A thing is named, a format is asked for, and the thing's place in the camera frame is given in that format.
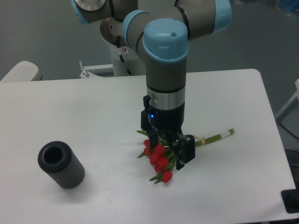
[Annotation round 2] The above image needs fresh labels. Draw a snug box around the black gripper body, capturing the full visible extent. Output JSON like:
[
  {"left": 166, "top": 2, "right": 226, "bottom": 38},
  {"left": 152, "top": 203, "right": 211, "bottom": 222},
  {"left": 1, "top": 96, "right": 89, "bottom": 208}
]
[{"left": 141, "top": 95, "right": 185, "bottom": 143}]

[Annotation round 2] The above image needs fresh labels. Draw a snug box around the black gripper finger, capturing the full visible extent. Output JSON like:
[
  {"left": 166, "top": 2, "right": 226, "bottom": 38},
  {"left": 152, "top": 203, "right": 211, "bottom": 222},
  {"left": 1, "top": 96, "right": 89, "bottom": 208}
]
[
  {"left": 146, "top": 128, "right": 158, "bottom": 149},
  {"left": 169, "top": 133, "right": 195, "bottom": 170}
]

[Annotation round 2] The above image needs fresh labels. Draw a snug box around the red tulip bouquet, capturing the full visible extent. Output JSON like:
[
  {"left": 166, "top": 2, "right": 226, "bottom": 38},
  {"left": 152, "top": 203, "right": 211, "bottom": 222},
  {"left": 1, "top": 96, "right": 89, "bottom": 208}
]
[{"left": 138, "top": 128, "right": 235, "bottom": 184}]

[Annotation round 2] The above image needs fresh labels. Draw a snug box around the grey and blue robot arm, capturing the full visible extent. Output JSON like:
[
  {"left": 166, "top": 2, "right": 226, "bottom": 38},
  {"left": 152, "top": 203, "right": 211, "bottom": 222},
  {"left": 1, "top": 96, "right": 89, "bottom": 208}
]
[{"left": 72, "top": 0, "right": 232, "bottom": 169}]

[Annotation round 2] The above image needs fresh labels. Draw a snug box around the dark grey ribbed vase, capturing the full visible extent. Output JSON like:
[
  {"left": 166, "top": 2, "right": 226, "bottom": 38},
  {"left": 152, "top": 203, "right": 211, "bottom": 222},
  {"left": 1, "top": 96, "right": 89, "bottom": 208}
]
[{"left": 37, "top": 141, "right": 85, "bottom": 189}]

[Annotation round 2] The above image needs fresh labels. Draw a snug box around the white furniture at right edge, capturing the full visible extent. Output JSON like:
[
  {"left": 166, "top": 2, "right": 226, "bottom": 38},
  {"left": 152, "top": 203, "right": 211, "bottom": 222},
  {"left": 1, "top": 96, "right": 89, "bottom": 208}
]
[{"left": 275, "top": 79, "right": 299, "bottom": 124}]

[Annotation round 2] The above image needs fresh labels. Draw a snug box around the black device at table edge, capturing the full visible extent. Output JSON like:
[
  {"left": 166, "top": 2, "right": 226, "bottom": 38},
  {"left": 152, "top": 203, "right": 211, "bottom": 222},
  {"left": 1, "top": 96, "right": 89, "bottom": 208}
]
[{"left": 281, "top": 189, "right": 299, "bottom": 214}]

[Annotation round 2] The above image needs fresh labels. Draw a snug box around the beige chair backrest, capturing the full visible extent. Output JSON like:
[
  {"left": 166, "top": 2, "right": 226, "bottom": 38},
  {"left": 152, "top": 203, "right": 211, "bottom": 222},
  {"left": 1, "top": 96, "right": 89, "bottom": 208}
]
[{"left": 0, "top": 61, "right": 43, "bottom": 83}]

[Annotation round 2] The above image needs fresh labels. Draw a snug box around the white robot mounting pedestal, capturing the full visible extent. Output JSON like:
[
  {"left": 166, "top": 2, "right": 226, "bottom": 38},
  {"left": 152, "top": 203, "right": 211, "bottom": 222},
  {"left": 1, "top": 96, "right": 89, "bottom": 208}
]
[{"left": 78, "top": 18, "right": 147, "bottom": 79}]

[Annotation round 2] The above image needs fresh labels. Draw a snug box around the black cable on pedestal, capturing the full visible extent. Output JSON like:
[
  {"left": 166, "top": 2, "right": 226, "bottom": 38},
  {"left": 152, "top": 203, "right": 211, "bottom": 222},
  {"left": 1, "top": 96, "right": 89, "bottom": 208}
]
[{"left": 116, "top": 35, "right": 133, "bottom": 76}]

